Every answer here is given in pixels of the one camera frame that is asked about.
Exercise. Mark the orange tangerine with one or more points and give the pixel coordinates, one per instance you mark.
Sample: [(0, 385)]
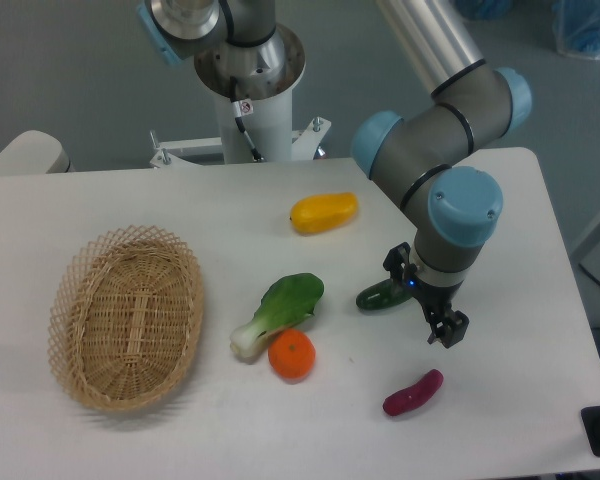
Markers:
[(292, 355)]

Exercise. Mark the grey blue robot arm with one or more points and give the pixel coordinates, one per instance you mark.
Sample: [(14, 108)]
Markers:
[(417, 163)]

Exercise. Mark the green bok choy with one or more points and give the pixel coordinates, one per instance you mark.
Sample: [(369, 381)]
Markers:
[(288, 302)]

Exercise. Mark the woven wicker basket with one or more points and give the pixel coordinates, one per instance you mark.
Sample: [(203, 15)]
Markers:
[(126, 320)]

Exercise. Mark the yellow mango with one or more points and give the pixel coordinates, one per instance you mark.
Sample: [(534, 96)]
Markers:
[(323, 212)]

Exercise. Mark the white chair armrest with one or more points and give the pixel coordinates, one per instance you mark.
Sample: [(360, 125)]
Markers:
[(34, 153)]

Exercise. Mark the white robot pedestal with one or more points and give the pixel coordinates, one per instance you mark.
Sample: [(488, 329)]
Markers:
[(252, 92)]

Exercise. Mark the purple sweet potato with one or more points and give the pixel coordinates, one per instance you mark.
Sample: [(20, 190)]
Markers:
[(415, 396)]

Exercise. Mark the blue plastic bag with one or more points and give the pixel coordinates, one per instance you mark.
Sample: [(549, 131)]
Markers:
[(576, 29)]

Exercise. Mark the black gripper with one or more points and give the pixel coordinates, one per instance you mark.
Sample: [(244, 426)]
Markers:
[(433, 289)]

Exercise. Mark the green cucumber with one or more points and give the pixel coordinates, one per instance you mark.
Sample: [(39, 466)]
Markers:
[(383, 295)]

